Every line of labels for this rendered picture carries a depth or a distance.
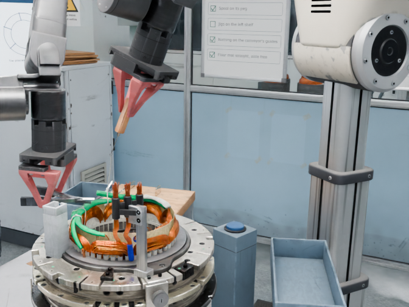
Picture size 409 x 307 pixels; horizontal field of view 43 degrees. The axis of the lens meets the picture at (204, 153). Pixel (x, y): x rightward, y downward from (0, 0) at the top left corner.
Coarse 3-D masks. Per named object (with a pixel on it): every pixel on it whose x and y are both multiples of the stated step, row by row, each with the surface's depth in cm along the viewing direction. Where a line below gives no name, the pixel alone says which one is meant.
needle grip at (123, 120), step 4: (128, 100) 85; (124, 104) 86; (124, 108) 86; (124, 112) 86; (120, 116) 86; (124, 116) 86; (120, 120) 86; (124, 120) 86; (128, 120) 86; (120, 124) 86; (124, 124) 86; (116, 128) 86; (120, 128) 86; (124, 128) 86; (120, 132) 86
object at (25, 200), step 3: (21, 198) 90; (24, 198) 90; (27, 198) 90; (30, 198) 90; (33, 198) 90; (42, 198) 90; (21, 201) 90; (24, 201) 90; (27, 201) 90; (30, 201) 90; (33, 201) 90; (21, 204) 90; (24, 204) 90; (27, 204) 90; (30, 204) 90; (33, 204) 90; (36, 204) 90
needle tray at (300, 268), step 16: (272, 240) 102; (288, 240) 103; (304, 240) 103; (320, 240) 103; (272, 256) 95; (288, 256) 104; (304, 256) 104; (320, 256) 103; (272, 272) 93; (288, 272) 98; (304, 272) 98; (320, 272) 98; (272, 288) 90; (288, 288) 92; (304, 288) 92; (320, 288) 92; (336, 288) 87; (288, 304) 80; (304, 304) 79; (320, 304) 87; (336, 304) 86
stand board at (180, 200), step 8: (112, 192) 128; (136, 192) 128; (144, 192) 128; (152, 192) 129; (160, 192) 129; (168, 192) 129; (176, 192) 129; (184, 192) 129; (192, 192) 129; (168, 200) 123; (176, 200) 123; (184, 200) 123; (192, 200) 128; (176, 208) 118; (184, 208) 122
